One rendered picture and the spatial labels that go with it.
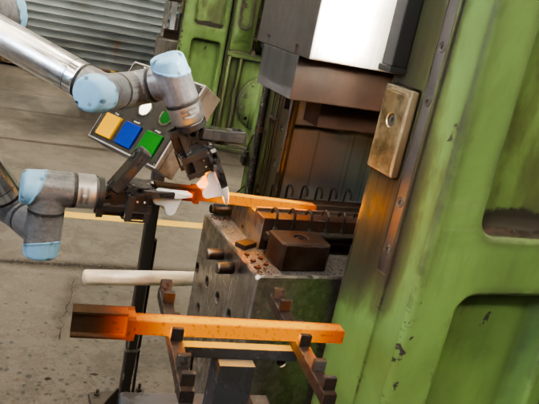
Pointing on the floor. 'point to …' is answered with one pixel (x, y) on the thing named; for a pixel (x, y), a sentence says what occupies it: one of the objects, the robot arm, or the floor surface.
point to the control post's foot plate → (108, 396)
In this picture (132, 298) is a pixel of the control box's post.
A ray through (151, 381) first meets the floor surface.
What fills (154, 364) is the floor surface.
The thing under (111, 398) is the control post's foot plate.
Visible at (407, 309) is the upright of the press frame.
